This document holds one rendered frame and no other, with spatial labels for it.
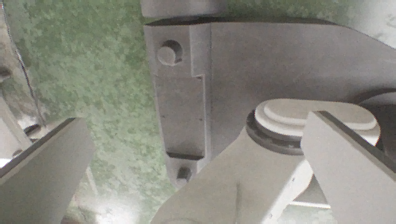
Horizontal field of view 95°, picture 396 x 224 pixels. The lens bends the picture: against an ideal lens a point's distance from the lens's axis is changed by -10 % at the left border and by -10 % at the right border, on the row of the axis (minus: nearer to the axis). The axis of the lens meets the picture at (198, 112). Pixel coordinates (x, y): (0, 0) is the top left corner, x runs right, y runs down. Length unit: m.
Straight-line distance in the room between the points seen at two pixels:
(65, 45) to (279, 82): 0.74
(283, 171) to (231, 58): 0.26
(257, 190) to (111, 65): 0.65
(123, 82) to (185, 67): 0.39
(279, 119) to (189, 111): 0.24
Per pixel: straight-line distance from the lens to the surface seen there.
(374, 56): 0.53
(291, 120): 0.35
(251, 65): 0.46
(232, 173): 0.31
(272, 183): 0.30
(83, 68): 0.87
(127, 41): 0.73
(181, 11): 0.43
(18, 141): 1.04
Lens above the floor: 0.61
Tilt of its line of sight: 57 degrees down
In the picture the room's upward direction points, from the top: 157 degrees counter-clockwise
